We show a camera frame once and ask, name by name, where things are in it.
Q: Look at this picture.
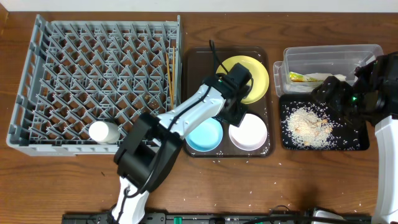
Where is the white bowl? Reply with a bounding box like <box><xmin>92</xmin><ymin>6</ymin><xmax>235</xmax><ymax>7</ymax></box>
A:
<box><xmin>228</xmin><ymin>113</ymin><xmax>268</xmax><ymax>151</ymax></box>

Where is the light blue bowl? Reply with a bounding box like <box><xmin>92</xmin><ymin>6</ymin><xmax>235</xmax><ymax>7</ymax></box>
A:
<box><xmin>185</xmin><ymin>118</ymin><xmax>223</xmax><ymax>152</ymax></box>

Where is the yellow plate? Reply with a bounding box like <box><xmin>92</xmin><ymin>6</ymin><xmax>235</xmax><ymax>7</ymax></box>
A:
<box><xmin>223</xmin><ymin>55</ymin><xmax>269</xmax><ymax>105</ymax></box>

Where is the green orange snack wrapper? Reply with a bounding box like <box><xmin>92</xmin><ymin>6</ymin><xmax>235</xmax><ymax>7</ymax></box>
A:
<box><xmin>289</xmin><ymin>72</ymin><xmax>322</xmax><ymax>82</ymax></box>

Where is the white cup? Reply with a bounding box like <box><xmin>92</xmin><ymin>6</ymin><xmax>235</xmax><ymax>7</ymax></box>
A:
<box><xmin>88</xmin><ymin>121</ymin><xmax>121</xmax><ymax>144</ymax></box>

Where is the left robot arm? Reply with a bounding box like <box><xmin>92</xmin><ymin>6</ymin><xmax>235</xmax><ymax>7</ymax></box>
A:
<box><xmin>107</xmin><ymin>63</ymin><xmax>254</xmax><ymax>223</ymax></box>

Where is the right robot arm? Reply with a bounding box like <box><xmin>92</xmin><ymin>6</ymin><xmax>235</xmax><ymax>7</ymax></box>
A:
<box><xmin>311</xmin><ymin>52</ymin><xmax>397</xmax><ymax>223</ymax></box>

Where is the grey plastic dishwasher rack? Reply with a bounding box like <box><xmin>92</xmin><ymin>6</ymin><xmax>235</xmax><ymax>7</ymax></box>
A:
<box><xmin>6</xmin><ymin>16</ymin><xmax>182</xmax><ymax>156</ymax></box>

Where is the black rectangular tray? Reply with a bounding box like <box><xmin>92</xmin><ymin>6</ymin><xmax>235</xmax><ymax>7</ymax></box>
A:
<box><xmin>279</xmin><ymin>94</ymin><xmax>369</xmax><ymax>151</ymax></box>

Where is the clear plastic bin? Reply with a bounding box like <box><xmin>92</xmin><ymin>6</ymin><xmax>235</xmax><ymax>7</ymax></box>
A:
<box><xmin>273</xmin><ymin>44</ymin><xmax>384</xmax><ymax>96</ymax></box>

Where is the pile of rice scraps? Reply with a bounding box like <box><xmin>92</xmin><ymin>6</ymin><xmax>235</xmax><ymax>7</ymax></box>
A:
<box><xmin>285</xmin><ymin>107</ymin><xmax>334</xmax><ymax>149</ymax></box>

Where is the dark brown serving tray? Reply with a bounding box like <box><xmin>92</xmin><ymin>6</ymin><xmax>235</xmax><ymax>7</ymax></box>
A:
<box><xmin>182</xmin><ymin>47</ymin><xmax>275</xmax><ymax>158</ymax></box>

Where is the left black cable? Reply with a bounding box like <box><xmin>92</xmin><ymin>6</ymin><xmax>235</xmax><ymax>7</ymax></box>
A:
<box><xmin>114</xmin><ymin>39</ymin><xmax>224</xmax><ymax>224</ymax></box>

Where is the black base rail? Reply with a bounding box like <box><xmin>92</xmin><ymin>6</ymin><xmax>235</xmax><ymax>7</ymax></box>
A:
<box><xmin>61</xmin><ymin>206</ymin><xmax>371</xmax><ymax>224</ymax></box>

